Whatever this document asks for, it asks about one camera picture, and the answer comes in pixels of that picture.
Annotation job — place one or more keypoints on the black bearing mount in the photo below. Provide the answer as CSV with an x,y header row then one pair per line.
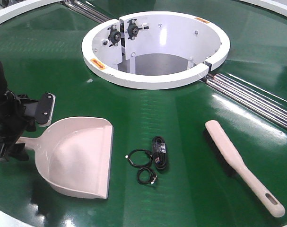
x,y
133,29
114,35

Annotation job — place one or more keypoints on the steel rollers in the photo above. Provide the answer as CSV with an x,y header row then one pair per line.
x,y
86,9
261,104

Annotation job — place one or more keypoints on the green conveyor belt surface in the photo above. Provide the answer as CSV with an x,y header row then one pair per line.
x,y
163,171

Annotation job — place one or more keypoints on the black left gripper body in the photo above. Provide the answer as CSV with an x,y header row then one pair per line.
x,y
17,114

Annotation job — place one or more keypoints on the white rim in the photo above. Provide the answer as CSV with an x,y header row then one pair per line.
x,y
22,7
9,221
278,6

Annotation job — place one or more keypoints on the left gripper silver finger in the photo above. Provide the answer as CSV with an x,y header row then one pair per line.
x,y
10,148

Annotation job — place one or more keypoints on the beige hand brush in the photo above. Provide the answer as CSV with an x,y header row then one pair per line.
x,y
231,155

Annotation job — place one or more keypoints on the white outer rim top right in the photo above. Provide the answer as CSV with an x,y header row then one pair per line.
x,y
278,6

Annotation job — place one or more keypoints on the pink plastic dustpan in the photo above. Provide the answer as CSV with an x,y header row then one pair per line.
x,y
73,155

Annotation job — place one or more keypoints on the white outer rim bottom left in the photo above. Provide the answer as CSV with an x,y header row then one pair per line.
x,y
9,221

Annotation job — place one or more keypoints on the white outer rim top left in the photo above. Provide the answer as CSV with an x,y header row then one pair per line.
x,y
22,7

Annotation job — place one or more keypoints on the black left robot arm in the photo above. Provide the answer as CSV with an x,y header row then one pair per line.
x,y
13,122

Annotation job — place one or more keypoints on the left black bearing mount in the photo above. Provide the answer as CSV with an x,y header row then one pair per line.
x,y
114,35

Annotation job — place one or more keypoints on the steel rollers top left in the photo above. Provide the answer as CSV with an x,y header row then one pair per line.
x,y
86,9

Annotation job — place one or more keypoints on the steel rollers right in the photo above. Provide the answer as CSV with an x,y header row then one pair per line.
x,y
261,104

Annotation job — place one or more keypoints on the right black bearing mount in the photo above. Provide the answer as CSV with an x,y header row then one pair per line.
x,y
133,29

